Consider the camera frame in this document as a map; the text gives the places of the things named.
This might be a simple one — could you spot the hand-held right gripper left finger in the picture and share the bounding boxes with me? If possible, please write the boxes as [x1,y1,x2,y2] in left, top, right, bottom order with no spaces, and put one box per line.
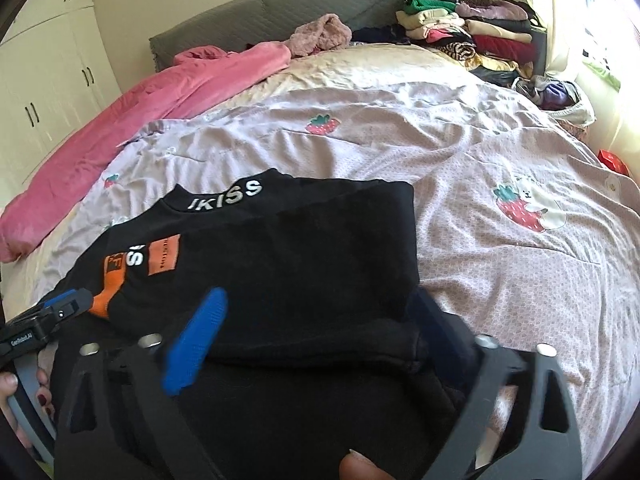
[54,286,230,480]

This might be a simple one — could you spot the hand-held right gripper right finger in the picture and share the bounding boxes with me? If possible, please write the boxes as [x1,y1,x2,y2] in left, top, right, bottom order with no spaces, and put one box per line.
[406,287,583,480]

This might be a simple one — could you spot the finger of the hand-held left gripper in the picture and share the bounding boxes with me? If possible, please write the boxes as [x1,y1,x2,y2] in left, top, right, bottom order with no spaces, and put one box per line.
[37,287,96,318]

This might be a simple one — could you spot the black sweater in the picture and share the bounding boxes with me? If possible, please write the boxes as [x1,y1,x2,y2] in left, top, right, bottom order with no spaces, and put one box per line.
[50,169,501,480]

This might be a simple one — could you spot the crumpled grey purple clothes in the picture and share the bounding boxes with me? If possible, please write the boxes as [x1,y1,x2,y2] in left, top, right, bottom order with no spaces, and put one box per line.
[515,75,598,128]

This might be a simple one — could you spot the pile of folded clothes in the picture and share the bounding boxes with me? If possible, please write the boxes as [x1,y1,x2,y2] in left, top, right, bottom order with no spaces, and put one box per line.
[395,0,548,86]

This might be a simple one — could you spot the person's left hand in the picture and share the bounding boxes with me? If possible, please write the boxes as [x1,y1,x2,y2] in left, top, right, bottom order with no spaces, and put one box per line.
[0,365,57,448]

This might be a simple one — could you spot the person's right hand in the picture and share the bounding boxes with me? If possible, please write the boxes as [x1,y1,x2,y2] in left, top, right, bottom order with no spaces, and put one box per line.
[340,450,396,480]

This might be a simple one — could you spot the strawberry printed quilt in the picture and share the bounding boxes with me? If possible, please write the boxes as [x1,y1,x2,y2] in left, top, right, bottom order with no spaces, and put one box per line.
[2,40,632,461]

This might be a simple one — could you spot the pink blanket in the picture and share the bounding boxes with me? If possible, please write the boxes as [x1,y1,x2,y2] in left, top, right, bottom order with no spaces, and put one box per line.
[0,42,292,263]

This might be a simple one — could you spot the white wardrobe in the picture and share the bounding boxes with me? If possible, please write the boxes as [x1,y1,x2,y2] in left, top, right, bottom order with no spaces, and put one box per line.
[0,0,123,201]

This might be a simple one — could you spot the red box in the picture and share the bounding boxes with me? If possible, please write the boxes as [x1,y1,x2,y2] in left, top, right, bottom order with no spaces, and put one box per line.
[597,149,628,176]

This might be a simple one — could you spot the dark navy garment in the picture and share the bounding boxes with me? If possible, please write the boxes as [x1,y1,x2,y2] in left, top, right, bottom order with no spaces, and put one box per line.
[352,26,412,47]

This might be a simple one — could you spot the pink fuzzy garment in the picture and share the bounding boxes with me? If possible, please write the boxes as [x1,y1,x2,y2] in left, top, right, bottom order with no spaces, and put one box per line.
[291,13,354,58]

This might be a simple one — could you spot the grey quilted headboard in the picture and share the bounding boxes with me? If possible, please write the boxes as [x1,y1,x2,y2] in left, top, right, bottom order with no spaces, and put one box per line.
[148,0,406,72]

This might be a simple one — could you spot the bright window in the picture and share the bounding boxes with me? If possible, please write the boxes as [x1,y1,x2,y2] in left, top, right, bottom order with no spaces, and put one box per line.
[547,0,640,93]

